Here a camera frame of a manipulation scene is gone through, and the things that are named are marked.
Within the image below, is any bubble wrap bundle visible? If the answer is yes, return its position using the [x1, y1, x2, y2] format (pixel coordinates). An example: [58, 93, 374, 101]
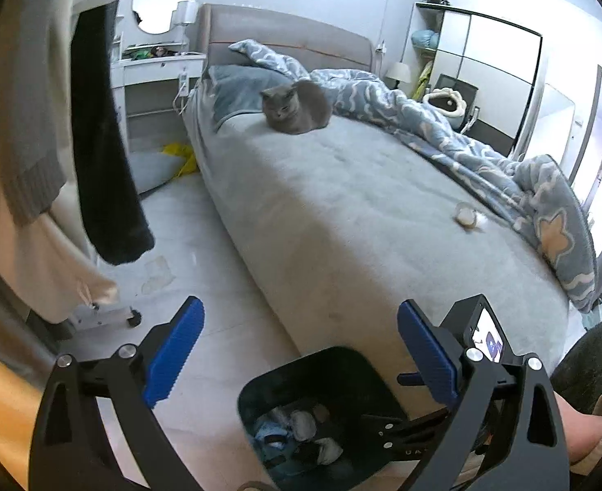
[253, 414, 292, 451]

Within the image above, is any black garment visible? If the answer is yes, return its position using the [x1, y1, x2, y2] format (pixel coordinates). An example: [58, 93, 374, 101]
[70, 1, 155, 266]

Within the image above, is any grey pillow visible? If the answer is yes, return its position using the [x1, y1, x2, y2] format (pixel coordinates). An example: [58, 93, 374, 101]
[208, 64, 292, 130]

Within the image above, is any grey knit cardigan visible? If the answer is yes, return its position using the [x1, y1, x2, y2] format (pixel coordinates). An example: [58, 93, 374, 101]
[0, 0, 72, 226]

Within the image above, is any blue patterned fleece blanket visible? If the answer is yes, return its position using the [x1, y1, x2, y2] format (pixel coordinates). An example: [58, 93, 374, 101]
[229, 39, 598, 313]

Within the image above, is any bedside lamp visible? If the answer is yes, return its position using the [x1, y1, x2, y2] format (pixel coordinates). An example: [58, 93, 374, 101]
[385, 62, 412, 90]

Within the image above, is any white clothes rack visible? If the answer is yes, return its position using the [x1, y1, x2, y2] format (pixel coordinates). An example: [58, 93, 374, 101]
[69, 304, 142, 331]

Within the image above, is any bed with grey sheet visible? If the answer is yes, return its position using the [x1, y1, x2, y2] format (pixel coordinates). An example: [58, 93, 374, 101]
[180, 60, 589, 410]

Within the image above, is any yellow bag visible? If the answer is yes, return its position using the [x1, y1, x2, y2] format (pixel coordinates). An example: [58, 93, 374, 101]
[161, 143, 199, 178]

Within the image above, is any grey cat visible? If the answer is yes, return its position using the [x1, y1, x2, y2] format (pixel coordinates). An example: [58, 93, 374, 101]
[260, 80, 332, 135]

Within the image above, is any white wardrobe with black trim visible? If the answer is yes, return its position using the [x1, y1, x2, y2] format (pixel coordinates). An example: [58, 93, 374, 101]
[413, 2, 543, 156]

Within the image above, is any white dressing table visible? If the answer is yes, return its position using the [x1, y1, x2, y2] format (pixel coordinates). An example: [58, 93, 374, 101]
[110, 33, 206, 153]

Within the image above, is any white cat bed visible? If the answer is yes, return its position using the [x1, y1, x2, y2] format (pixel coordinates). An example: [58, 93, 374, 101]
[423, 88, 467, 131]

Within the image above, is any person's right hand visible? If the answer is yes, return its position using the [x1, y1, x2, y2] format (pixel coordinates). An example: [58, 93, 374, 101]
[555, 394, 602, 464]

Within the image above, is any white power strip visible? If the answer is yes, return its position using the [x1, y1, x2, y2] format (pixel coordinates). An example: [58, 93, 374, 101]
[178, 72, 189, 98]

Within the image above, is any dark green trash bin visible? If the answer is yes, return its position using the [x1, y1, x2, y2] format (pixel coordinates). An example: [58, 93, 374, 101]
[237, 347, 409, 490]

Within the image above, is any beige coat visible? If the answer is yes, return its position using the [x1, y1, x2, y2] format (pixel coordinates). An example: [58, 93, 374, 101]
[0, 0, 118, 324]

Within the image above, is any grey upholstered headboard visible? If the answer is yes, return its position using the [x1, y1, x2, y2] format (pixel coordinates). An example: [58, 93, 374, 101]
[195, 3, 374, 71]

